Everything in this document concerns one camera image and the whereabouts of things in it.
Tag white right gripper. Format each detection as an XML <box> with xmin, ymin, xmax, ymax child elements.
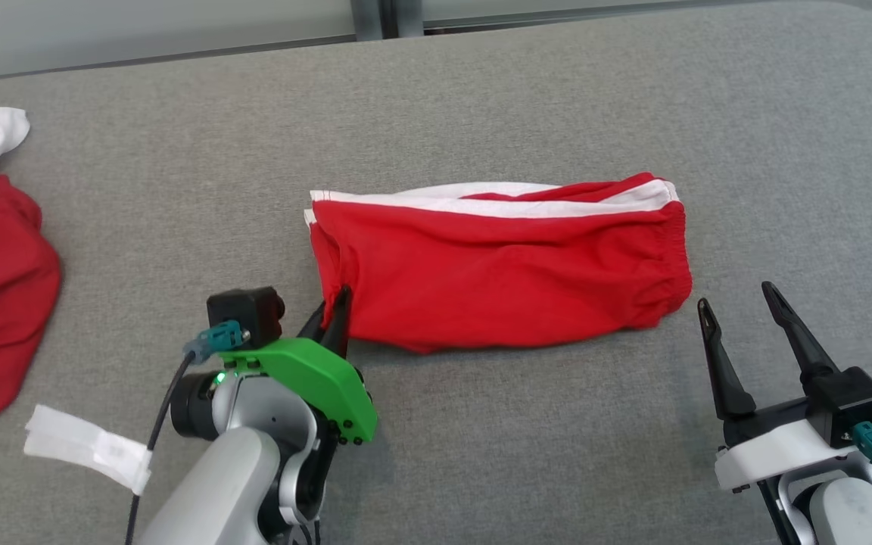
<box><xmin>696</xmin><ymin>281</ymin><xmax>862</xmax><ymax>494</ymax></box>

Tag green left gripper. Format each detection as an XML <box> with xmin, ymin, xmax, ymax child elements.
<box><xmin>220</xmin><ymin>285</ymin><xmax>379</xmax><ymax>446</ymax></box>

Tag red shorts with white stripes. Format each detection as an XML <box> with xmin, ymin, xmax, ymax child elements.
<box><xmin>303</xmin><ymin>173</ymin><xmax>695</xmax><ymax>355</ymax></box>

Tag white tape label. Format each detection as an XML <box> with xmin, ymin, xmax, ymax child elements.
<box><xmin>24</xmin><ymin>403</ymin><xmax>154</xmax><ymax>497</ymax></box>

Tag grey metal frame post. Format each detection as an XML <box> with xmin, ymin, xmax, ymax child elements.
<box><xmin>350</xmin><ymin>0</ymin><xmax>426</xmax><ymax>42</ymax></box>

